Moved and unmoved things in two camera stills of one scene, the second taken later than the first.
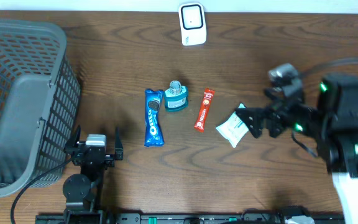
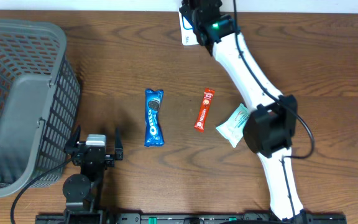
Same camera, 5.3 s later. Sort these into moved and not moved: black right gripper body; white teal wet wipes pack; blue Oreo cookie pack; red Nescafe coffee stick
Moved: black right gripper body
Not moved: red Nescafe coffee stick; white teal wet wipes pack; blue Oreo cookie pack
